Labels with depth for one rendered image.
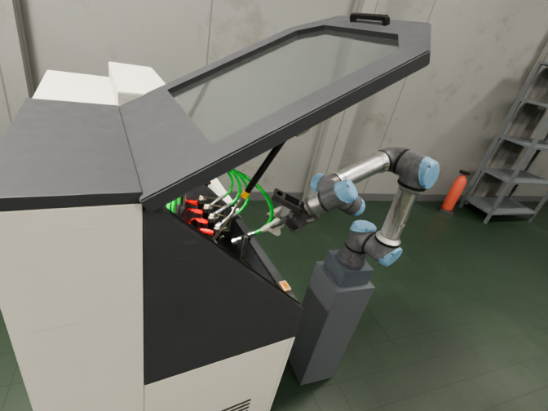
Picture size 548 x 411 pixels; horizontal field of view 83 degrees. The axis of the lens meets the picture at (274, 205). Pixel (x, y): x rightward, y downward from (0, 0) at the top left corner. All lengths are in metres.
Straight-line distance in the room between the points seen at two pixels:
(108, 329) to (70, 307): 0.13
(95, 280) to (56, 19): 2.71
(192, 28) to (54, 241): 2.72
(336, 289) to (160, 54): 2.55
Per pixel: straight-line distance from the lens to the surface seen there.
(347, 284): 1.68
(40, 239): 0.77
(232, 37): 3.33
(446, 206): 5.43
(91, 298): 0.88
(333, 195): 1.00
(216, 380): 1.36
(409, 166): 1.35
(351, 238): 1.59
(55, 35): 3.33
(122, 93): 1.36
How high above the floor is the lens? 1.84
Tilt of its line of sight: 28 degrees down
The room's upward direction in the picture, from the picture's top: 13 degrees clockwise
